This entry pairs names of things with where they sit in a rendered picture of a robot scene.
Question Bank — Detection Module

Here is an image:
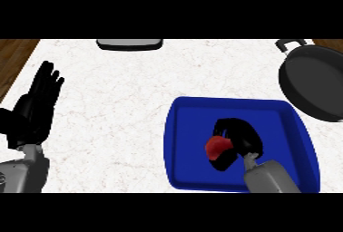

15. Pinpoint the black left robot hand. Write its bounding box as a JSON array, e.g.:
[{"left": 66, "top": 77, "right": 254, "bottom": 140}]
[{"left": 0, "top": 60, "right": 64, "bottom": 150}]

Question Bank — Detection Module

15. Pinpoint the blue tray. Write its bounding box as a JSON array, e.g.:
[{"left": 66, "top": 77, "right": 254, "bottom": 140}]
[{"left": 162, "top": 96, "right": 322, "bottom": 194}]

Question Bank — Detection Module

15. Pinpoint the grey and black appliance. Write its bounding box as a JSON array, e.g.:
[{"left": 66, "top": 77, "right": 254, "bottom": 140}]
[{"left": 94, "top": 38, "right": 163, "bottom": 52}]

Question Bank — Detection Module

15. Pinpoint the red pear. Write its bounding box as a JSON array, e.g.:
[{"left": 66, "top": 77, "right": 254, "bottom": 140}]
[{"left": 203, "top": 135, "right": 234, "bottom": 161}]

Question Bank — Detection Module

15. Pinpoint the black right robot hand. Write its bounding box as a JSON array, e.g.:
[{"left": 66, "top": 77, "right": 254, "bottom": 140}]
[{"left": 206, "top": 117, "right": 264, "bottom": 172}]

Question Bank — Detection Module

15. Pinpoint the dark grey pot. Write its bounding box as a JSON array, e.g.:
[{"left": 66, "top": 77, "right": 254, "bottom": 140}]
[{"left": 273, "top": 38, "right": 343, "bottom": 123}]

